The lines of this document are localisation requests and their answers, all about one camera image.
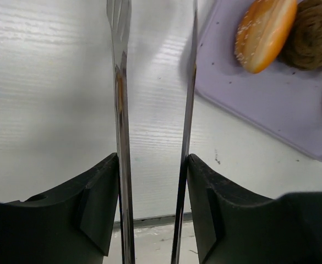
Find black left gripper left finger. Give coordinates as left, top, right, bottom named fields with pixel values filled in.
left=0, top=153, right=118, bottom=263

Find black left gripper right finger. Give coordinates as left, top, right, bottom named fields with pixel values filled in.
left=188, top=155, right=322, bottom=263

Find metal tongs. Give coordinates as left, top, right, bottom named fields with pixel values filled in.
left=106, top=1, right=198, bottom=263

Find brown chocolate bread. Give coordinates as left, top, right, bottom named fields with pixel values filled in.
left=280, top=0, right=322, bottom=70

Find lavender plastic tray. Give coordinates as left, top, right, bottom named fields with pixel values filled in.
left=195, top=1, right=322, bottom=161

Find orange sesame bun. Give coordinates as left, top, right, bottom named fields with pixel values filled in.
left=234, top=1, right=298, bottom=74

